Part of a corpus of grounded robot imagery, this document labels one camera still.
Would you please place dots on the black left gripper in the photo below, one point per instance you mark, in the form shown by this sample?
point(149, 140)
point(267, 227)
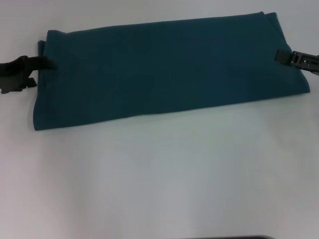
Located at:
point(12, 74)

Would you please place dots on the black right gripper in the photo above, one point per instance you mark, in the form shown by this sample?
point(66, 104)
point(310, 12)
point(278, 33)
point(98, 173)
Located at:
point(306, 63)

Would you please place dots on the teal t-shirt with FREE print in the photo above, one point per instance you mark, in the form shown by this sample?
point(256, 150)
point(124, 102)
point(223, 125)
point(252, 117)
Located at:
point(162, 74)

